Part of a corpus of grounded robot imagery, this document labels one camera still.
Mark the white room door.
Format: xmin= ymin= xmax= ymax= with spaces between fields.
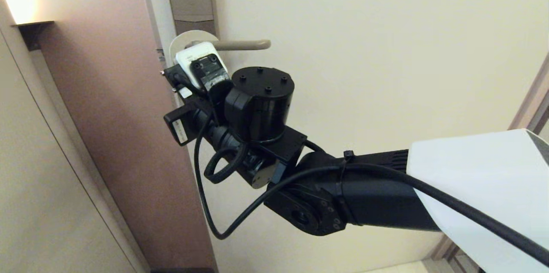
xmin=137 ymin=0 xmax=549 ymax=273

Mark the short black cable loop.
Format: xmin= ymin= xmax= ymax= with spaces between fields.
xmin=204 ymin=144 xmax=248 ymax=184

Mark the beige metal door handle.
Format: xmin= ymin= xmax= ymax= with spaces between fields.
xmin=191 ymin=39 xmax=271 ymax=51

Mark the wall lamp with shelf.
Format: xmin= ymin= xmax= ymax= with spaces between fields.
xmin=12 ymin=21 xmax=54 ymax=51

